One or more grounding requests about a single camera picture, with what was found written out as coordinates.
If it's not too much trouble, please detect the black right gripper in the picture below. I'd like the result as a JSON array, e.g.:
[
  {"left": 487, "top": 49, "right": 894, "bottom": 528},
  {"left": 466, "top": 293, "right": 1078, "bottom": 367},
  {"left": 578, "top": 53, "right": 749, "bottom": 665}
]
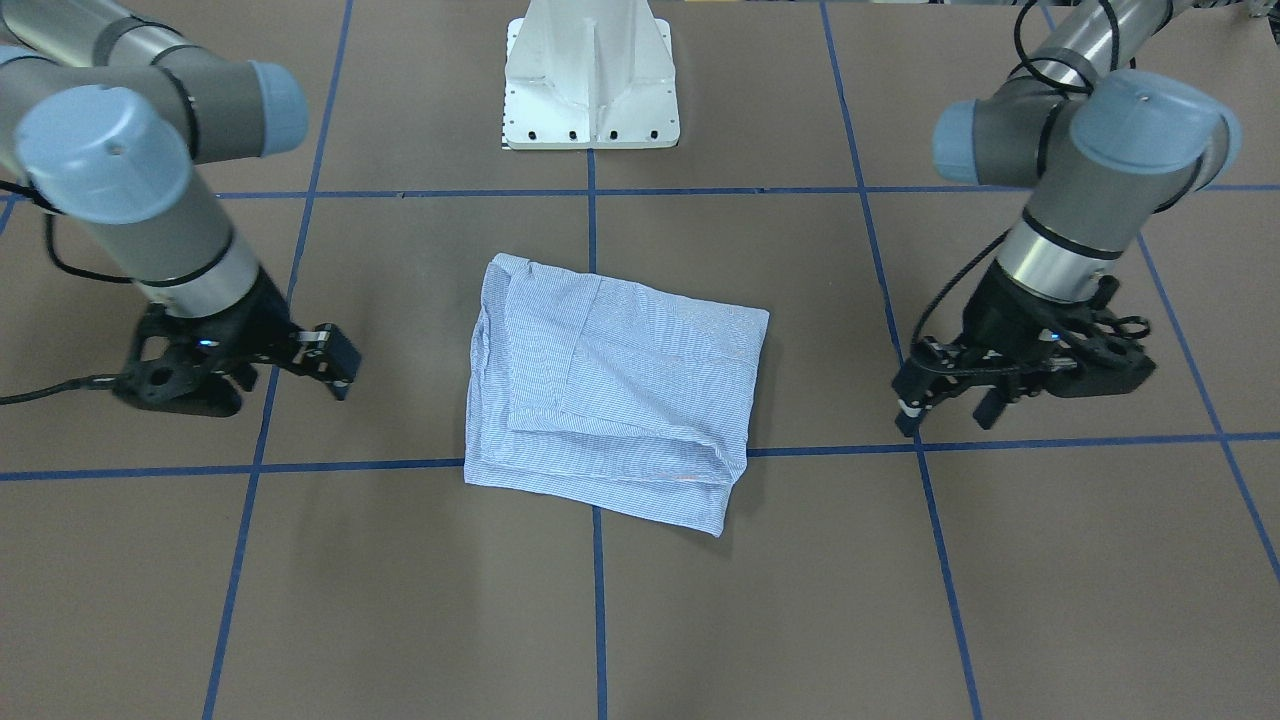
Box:
[{"left": 159, "top": 268, "right": 362, "bottom": 401}]

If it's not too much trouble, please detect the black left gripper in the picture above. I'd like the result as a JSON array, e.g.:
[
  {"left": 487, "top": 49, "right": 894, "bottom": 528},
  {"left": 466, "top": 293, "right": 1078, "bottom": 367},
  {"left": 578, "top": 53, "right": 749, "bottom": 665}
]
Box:
[{"left": 892, "top": 264, "right": 1101, "bottom": 438}]

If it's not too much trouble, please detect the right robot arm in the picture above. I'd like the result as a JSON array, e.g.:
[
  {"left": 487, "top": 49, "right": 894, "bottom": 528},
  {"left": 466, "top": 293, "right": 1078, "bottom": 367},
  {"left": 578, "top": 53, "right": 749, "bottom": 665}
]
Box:
[{"left": 1, "top": 1, "right": 361, "bottom": 416}]

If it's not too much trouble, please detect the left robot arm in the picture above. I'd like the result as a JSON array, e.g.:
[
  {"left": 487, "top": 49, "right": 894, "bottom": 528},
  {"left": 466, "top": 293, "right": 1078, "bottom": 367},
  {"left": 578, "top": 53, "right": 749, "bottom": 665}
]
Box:
[{"left": 892, "top": 1, "right": 1243, "bottom": 436}]

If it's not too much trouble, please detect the blue striped button shirt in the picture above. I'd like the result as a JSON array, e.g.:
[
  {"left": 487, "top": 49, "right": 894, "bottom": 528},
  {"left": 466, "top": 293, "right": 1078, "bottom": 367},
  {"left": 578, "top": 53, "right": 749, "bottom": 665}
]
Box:
[{"left": 463, "top": 254, "right": 771, "bottom": 537}]

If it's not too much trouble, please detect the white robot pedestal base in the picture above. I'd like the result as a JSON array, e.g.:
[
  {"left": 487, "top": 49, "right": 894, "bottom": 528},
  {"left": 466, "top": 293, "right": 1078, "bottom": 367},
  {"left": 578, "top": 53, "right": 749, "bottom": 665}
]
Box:
[{"left": 500, "top": 1, "right": 682, "bottom": 151}]

